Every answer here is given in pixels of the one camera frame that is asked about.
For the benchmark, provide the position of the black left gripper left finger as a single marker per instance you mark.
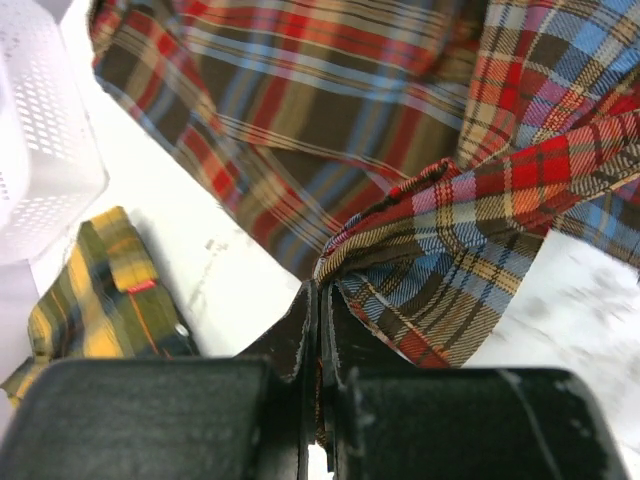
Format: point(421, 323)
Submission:
point(246, 417)

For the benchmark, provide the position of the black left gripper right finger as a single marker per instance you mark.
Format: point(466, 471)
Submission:
point(388, 419)

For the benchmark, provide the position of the white plastic basket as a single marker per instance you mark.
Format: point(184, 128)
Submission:
point(51, 171)

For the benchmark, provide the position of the red brown plaid shirt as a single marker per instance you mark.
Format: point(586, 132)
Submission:
point(412, 154)

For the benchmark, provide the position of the folded yellow plaid shirt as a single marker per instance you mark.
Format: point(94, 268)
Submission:
point(107, 302)

